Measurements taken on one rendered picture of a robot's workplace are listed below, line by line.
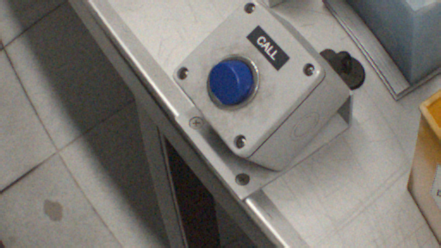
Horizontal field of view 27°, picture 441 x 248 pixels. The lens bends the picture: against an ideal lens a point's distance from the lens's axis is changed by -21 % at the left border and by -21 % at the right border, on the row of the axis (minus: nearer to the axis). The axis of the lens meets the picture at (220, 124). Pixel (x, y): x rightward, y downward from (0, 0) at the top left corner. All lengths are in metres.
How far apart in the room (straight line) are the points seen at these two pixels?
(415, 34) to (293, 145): 0.12
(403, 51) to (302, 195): 0.12
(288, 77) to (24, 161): 1.16
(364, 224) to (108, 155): 1.10
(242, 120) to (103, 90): 1.17
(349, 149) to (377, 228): 0.07
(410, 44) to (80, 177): 1.11
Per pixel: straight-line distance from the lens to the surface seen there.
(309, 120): 0.64
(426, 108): 0.58
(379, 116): 0.69
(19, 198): 1.71
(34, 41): 1.90
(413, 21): 0.64
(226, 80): 0.62
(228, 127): 0.62
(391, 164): 0.67
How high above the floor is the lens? 1.45
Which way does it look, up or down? 57 degrees down
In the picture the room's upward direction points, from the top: 6 degrees counter-clockwise
